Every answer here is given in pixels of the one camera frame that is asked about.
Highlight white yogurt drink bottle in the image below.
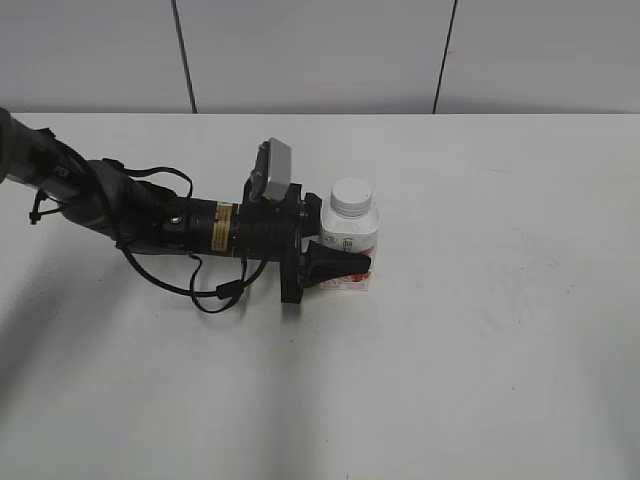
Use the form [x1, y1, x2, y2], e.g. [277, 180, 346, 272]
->
[319, 200, 380, 291]

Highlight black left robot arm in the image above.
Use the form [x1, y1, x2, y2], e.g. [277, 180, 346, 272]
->
[1, 110, 372, 312]

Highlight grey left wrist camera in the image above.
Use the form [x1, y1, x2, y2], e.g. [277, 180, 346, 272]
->
[249, 137, 292, 202]

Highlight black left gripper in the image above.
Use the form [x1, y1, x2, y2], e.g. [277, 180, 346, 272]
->
[233, 183, 371, 304]

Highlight white plastic bottle cap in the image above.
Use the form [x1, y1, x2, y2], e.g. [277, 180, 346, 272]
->
[329, 178, 373, 218]

